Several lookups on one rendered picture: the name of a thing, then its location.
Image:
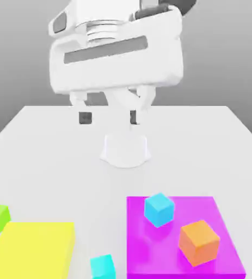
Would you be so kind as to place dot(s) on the large yellow box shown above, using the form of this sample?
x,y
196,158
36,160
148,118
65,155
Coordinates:
x,y
32,250

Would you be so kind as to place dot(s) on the small orange cube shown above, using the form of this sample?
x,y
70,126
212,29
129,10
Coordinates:
x,y
198,242

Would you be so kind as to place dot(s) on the large magenta box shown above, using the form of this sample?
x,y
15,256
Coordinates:
x,y
160,250

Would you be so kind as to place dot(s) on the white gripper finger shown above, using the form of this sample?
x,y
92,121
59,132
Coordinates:
x,y
148,98
84,117

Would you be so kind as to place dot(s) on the small light blue cube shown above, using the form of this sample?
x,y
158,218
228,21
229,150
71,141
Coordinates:
x,y
158,210

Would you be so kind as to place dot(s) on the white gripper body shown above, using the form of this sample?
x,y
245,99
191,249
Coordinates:
x,y
117,69

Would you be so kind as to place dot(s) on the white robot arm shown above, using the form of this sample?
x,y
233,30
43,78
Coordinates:
x,y
125,150

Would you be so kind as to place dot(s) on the small turquoise cube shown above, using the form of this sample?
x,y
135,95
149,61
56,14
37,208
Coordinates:
x,y
102,267

